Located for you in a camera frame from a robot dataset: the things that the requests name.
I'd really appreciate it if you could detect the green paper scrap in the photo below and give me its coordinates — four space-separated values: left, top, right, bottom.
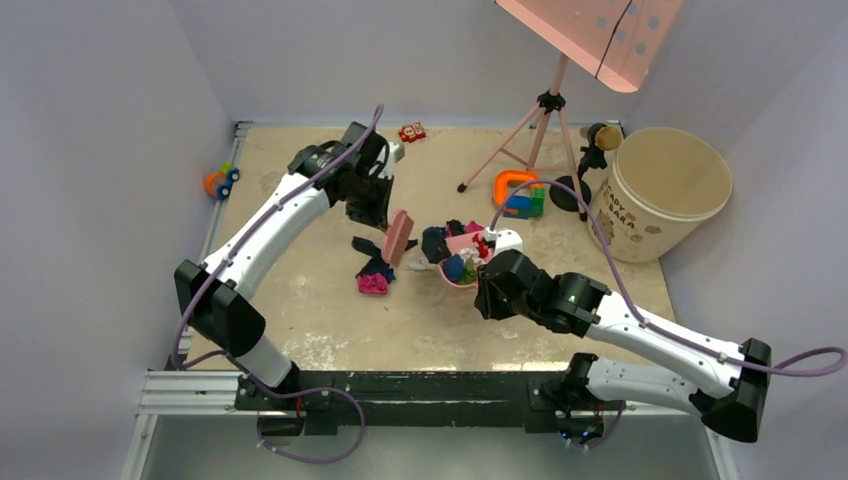
458 260 478 286

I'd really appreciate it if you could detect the red paper scrap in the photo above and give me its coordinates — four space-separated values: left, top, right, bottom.
472 233 492 260

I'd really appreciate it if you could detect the white paper scrap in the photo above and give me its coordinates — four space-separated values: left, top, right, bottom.
457 246 481 262

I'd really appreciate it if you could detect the pink dustpan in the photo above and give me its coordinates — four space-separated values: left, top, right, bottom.
438 229 495 289

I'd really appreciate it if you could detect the magenta paper scrap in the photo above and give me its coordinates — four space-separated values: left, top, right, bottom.
464 221 485 234

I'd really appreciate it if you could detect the small blue paper scrap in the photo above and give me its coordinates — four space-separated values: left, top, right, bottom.
445 219 466 237

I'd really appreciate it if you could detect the pink hand brush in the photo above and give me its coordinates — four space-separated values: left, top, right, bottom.
381 210 414 267

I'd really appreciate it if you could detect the round magenta paper ball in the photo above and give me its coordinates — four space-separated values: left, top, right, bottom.
356 273 390 296

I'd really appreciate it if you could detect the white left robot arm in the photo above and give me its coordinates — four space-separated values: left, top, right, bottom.
174 122 406 409

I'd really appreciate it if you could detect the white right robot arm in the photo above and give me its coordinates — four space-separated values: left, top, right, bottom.
474 228 772 443

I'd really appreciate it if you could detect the blue duplo block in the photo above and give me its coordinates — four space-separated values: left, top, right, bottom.
502 195 533 219

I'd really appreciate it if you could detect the green duplo block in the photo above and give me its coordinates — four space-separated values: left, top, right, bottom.
528 188 546 217

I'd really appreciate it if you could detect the orange toy car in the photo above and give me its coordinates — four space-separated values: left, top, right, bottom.
203 163 241 201

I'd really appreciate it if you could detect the black microphone stand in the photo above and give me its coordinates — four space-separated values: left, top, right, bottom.
549 123 624 212

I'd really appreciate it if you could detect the cream cartoon bucket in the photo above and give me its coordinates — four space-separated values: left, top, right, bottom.
587 127 733 263

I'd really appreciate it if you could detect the pink music stand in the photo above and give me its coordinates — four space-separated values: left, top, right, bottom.
457 0 684 195

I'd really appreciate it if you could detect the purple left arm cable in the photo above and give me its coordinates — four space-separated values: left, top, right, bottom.
170 103 387 466

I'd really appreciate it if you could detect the orange plastic ring toy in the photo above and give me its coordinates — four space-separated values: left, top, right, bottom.
492 169 544 207

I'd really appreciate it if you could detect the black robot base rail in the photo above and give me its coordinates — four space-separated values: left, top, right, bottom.
234 370 619 440

